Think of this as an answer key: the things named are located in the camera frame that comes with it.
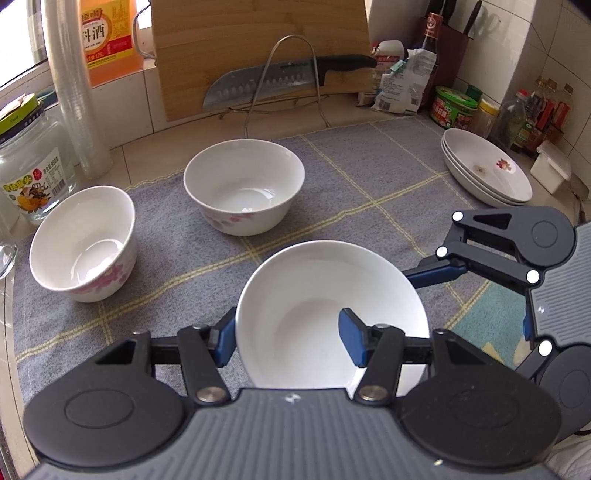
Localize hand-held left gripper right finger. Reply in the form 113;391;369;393
338;308;515;406

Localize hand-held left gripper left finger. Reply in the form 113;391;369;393
95;307;238;405

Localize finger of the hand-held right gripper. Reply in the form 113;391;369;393
405;208;542;289
514;300;556;385

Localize white bowl pink flowers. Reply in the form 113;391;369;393
184;138;306;237
29;186;138;303
235;240;431;398

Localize metal spatula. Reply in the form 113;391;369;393
569;174;591;201

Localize grey and teal checked towel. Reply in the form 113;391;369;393
11;117;532;407

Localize white plastic lidded box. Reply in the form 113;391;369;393
530;140;573;192

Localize yellow-lidded spice jar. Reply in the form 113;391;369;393
472;97;500;139

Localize green-lidded sauce jar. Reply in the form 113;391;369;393
431;86;479;132

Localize red-capped clear glass bottle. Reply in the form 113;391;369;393
490;89;529;151

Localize green-label plastic bottle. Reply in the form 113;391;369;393
521;76;546;154

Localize red-label plastic bottle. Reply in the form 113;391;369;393
536;80;560;155
551;83;573;139

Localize white and blue food bag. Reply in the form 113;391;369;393
372;46;438;114

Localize dark red knife block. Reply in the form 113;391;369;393
434;16;471;95

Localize red and white food bag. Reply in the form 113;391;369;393
358;39;409;107

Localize clear drinking glass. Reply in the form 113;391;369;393
0;203;19;280

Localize glass jar with yellow label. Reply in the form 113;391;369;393
0;92;79;227

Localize dark soy sauce bottle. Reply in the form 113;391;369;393
411;11;446;93

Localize stack of clear plastic cups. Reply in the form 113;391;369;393
41;0;114;181

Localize bamboo cutting board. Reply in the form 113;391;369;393
151;0;377;123

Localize yellow cooking wine bottle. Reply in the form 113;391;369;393
78;0;145;88

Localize black-handled kitchen knife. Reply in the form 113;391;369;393
203;54;377;112

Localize metal wire rack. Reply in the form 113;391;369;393
219;37;333;139

